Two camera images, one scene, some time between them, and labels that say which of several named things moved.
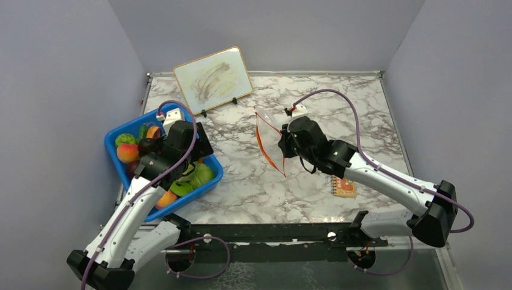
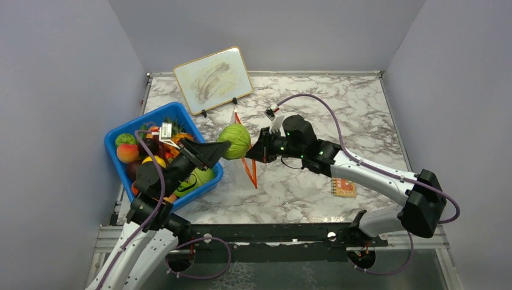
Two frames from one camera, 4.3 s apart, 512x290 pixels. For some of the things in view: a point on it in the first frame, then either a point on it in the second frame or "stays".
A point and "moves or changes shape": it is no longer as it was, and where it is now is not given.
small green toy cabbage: x=125 y=138 stays
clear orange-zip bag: x=268 y=134 → x=247 y=164
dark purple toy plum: x=147 y=145 stays
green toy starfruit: x=181 y=188 stays
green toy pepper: x=142 y=132 stays
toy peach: x=128 y=153 stays
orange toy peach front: x=166 y=199 stays
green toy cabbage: x=195 y=175 moves or changes shape
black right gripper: x=284 y=142 → x=259 y=151
